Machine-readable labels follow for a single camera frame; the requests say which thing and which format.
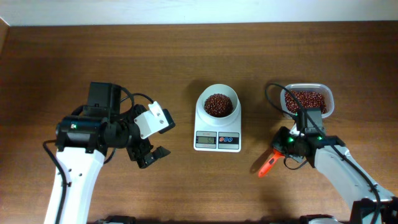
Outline white round bowl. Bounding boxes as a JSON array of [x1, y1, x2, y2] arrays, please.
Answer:
[[198, 84, 240, 118]]

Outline orange plastic measuring scoop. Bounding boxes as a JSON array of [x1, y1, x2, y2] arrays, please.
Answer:
[[258, 149, 285, 178]]

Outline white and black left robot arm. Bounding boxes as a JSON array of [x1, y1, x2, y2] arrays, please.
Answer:
[[43, 82, 175, 223]]

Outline red beans in bowl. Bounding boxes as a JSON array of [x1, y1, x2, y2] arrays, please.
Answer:
[[204, 93, 233, 118]]

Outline white digital kitchen scale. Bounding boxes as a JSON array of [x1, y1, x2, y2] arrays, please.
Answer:
[[193, 93, 243, 152]]

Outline clear plastic container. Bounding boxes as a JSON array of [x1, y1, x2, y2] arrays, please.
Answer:
[[285, 83, 335, 118]]

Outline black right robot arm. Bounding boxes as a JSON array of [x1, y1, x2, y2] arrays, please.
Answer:
[[259, 108, 397, 223]]

